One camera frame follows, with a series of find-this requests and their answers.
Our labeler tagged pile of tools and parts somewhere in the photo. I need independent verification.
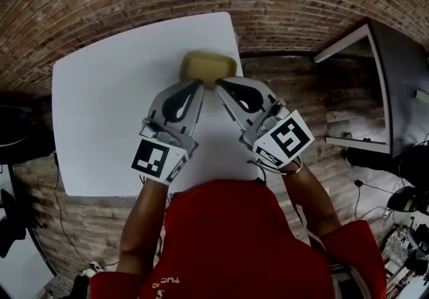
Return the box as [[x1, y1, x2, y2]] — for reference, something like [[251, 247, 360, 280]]
[[380, 213, 429, 299]]

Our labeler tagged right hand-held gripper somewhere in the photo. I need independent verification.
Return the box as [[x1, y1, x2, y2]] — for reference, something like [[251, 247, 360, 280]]
[[216, 76, 316, 170]]

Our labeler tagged person's right forearm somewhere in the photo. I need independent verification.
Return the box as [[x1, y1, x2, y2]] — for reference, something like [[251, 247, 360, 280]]
[[280, 156, 343, 239]]

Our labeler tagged black and white shelf unit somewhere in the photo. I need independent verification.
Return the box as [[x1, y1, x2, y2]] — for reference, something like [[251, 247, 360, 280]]
[[313, 17, 429, 160]]

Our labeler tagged black office chair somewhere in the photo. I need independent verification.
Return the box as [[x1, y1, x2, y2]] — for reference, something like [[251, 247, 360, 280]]
[[0, 187, 48, 259]]

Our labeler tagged person's left forearm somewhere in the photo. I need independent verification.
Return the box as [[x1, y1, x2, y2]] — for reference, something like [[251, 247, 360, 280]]
[[118, 176, 170, 277]]

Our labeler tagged black device with green label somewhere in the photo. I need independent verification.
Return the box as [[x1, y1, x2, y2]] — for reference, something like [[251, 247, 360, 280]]
[[386, 186, 429, 214]]

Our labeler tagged person's red shirt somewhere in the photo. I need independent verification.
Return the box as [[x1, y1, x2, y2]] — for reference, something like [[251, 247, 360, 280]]
[[88, 179, 388, 299]]

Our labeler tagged thin wrist bracelet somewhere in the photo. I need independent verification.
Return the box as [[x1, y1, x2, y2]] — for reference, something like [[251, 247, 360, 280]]
[[281, 156, 304, 176]]

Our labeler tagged yellow rectangular tray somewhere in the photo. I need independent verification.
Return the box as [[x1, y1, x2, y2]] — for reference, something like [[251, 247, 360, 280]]
[[179, 50, 238, 90]]

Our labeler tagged black round stool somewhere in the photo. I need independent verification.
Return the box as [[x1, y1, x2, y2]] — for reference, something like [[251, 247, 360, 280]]
[[0, 105, 56, 165]]

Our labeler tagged black floor cable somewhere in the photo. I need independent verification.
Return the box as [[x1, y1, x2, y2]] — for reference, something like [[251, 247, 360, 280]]
[[52, 152, 119, 267]]

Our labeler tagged black plug with cable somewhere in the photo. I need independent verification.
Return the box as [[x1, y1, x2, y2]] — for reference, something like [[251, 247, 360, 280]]
[[353, 179, 396, 225]]

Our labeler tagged black bag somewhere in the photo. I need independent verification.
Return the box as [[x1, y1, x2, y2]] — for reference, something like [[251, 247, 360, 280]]
[[344, 143, 429, 188]]

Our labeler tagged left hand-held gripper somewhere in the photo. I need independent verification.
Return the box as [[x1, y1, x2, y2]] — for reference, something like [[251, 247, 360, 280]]
[[131, 78, 206, 186]]

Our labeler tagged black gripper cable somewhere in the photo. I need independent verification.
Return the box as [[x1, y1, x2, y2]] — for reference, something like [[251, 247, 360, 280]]
[[247, 156, 269, 188]]

